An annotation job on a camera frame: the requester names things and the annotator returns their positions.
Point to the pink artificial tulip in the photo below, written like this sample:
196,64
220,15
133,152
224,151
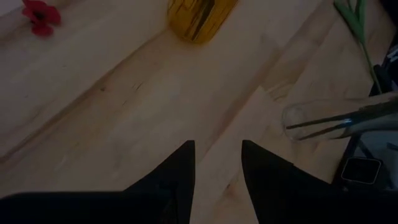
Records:
353,18

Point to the black metal table frame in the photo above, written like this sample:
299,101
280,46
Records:
349,149

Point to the clear glass vase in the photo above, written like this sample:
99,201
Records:
295,124

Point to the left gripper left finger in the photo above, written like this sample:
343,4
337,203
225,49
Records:
140,202

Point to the loose red flower blossom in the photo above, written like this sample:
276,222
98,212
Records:
40,17

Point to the yellow ribbed glass vase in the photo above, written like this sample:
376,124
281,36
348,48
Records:
183,21

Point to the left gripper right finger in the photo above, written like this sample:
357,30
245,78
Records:
295,199

